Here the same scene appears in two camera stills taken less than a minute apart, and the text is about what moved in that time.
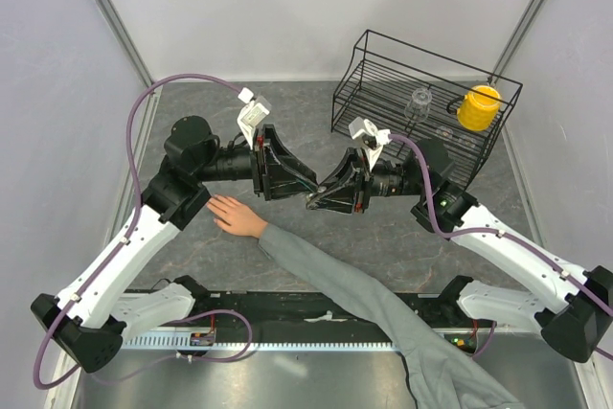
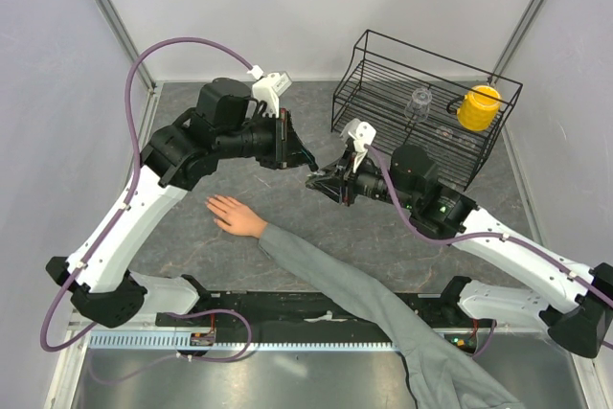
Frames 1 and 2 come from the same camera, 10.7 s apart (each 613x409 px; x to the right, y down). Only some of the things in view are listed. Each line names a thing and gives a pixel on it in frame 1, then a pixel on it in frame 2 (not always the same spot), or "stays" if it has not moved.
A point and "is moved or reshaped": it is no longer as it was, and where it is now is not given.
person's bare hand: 236,216 stays
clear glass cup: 418,108 stays
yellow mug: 476,112 stays
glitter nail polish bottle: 312,201 is moved or reshaped
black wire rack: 398,94 stays
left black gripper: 270,156 to 289,149
